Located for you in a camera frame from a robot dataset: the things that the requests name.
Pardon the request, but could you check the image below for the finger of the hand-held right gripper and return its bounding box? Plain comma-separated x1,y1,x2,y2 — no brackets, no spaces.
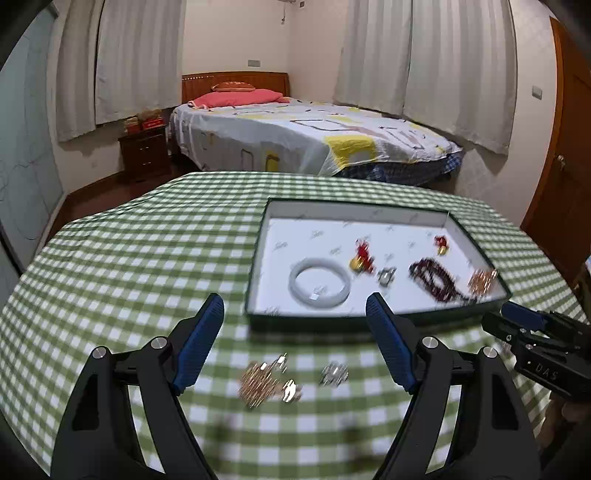
481,313,532,352
501,301,561,331

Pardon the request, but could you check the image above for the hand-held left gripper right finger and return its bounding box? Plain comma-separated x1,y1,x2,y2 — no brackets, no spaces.
366,292,541,480

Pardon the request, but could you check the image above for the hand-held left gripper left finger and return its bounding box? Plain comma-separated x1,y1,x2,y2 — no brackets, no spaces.
52,293,226,480

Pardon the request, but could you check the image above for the rose gold bracelet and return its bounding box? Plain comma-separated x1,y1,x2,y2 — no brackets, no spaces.
467,268,500,296

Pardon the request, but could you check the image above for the small silver ring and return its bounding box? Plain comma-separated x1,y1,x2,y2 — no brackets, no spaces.
318,362,350,388

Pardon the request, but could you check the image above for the rose gold chain necklace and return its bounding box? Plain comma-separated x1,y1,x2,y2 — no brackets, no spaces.
238,353,290,409

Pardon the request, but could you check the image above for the dark red bead bracelet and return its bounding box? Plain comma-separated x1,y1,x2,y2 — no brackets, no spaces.
409,258,479,306

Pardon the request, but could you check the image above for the small silver earring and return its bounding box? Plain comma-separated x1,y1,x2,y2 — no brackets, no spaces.
281,379,304,404

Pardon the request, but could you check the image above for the white jade bangle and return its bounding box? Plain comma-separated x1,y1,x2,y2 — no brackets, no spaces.
288,258,353,306

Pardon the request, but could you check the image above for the dark green box tray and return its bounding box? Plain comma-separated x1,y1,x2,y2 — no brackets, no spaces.
244,198,513,331

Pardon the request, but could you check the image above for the green checked tablecloth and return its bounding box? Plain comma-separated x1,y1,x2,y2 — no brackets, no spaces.
0,171,587,480

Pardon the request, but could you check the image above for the blue plaid bed sheet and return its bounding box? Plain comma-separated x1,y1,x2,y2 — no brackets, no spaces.
339,152,465,186

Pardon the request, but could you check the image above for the wooden door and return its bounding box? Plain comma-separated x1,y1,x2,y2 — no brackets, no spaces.
521,16,591,288

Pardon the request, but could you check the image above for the dark wooden nightstand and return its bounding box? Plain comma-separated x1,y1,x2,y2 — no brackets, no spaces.
117,124,171,184

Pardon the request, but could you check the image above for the white patterned bedspread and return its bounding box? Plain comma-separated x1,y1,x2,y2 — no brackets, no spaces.
168,98,462,179

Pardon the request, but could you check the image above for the pink pillow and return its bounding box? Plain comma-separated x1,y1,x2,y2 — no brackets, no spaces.
190,89,292,110

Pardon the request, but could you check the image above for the white curtain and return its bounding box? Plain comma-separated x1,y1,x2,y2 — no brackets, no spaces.
403,0,517,156
55,0,105,143
95,0,186,126
333,0,414,116

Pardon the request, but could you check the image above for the wooden bed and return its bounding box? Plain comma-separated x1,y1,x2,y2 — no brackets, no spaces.
167,71,465,188

